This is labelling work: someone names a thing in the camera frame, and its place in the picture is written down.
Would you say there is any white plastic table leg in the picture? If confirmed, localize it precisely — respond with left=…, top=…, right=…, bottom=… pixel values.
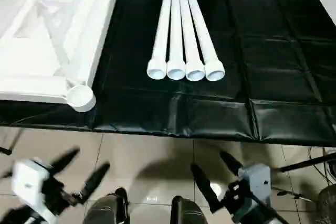
left=185, top=0, right=226, bottom=82
left=146, top=0, right=173, bottom=80
left=178, top=0, right=206, bottom=82
left=166, top=0, right=187, bottom=81

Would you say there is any white flat board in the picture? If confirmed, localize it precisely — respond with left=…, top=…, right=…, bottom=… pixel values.
left=308, top=0, right=336, bottom=25

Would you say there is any black work mat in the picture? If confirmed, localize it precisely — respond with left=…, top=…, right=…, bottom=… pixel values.
left=0, top=0, right=336, bottom=147

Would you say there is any right robot leg dark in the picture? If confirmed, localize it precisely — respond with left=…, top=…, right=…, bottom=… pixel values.
left=172, top=195, right=208, bottom=224

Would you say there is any robot leg dark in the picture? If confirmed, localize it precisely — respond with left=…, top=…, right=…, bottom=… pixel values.
left=172, top=195, right=208, bottom=224
left=83, top=187, right=130, bottom=224

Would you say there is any left robot leg dark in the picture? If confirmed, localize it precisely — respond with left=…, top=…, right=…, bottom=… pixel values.
left=83, top=187, right=130, bottom=224

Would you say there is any white plastic table top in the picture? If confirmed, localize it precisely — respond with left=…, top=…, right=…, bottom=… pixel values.
left=0, top=0, right=125, bottom=113

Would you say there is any dark round woven basket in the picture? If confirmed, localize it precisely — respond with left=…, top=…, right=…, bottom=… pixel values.
left=318, top=184, right=336, bottom=224

